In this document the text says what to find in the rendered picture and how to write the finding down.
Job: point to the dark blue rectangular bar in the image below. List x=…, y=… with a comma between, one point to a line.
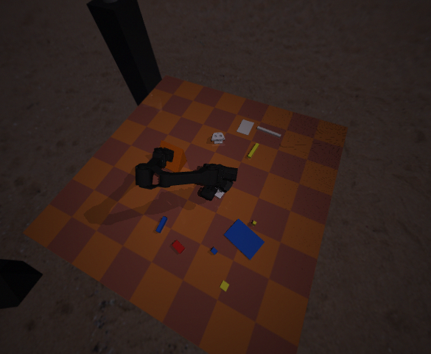
x=161, y=224

